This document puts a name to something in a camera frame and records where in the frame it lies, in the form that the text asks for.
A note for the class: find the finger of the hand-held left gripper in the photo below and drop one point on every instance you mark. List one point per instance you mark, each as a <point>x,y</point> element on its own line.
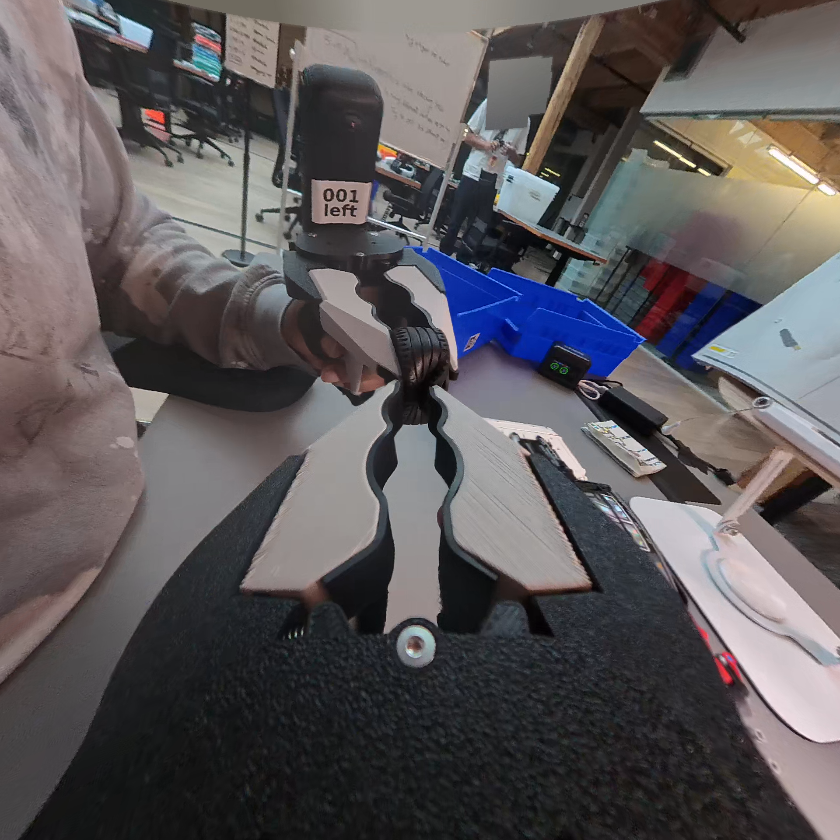
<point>354,321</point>
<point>426,302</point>

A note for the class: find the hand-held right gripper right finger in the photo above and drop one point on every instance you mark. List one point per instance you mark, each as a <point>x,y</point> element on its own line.
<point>512,518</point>

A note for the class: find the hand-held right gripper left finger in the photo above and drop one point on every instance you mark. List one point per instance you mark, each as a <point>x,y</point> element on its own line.
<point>308,518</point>

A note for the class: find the black toy car tire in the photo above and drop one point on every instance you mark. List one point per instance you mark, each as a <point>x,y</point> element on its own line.
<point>420,358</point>

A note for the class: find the person's left forearm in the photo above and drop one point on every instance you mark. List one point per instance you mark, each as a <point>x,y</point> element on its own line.
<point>197,302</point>

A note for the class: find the person's left hand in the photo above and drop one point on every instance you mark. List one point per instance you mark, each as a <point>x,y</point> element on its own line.
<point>298,341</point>

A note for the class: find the blue plastic bin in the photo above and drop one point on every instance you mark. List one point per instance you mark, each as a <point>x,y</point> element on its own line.
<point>472,302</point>
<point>577,328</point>

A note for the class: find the toy brick race car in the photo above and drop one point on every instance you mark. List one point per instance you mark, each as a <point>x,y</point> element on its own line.
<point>558,453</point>

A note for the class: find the whiteboard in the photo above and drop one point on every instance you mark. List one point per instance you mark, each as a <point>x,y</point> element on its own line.
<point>407,85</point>

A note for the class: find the black office chair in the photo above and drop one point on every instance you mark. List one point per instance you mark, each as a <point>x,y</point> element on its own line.
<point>203,128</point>
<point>148,124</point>
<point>410,203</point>

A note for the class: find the paper chart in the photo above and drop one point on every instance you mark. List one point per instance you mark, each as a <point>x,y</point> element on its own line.
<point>253,49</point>

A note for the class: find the folded sticker sheet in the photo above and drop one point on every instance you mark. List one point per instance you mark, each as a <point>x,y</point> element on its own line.
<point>623,449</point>

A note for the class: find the wood-edged background table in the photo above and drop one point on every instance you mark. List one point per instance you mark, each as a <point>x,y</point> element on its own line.
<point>558,236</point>

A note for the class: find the white box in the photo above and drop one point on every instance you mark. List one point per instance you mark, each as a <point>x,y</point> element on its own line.
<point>528,193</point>

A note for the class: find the black device with green lights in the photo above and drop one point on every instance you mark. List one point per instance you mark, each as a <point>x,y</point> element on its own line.
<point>564,366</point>

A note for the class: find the white book stand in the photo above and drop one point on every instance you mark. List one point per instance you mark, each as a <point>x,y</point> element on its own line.
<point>682,558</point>

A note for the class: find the person's grey patterned sweatshirt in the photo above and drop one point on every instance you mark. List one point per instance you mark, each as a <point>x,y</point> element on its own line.
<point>52,394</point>

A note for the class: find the open instruction booklet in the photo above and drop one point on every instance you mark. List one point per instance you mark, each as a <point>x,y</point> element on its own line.
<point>774,354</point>

